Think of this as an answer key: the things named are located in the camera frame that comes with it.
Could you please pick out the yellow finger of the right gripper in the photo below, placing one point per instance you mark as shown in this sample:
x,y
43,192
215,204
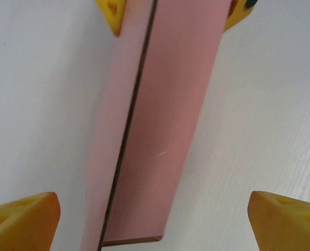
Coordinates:
x,y
114,15
241,13

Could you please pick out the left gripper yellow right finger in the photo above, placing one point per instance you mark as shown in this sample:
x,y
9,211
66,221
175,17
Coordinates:
x,y
288,225

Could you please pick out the pink paper box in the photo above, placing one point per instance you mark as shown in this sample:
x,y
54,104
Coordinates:
x,y
165,104

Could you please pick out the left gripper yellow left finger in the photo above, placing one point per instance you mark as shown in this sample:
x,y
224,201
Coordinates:
x,y
21,225

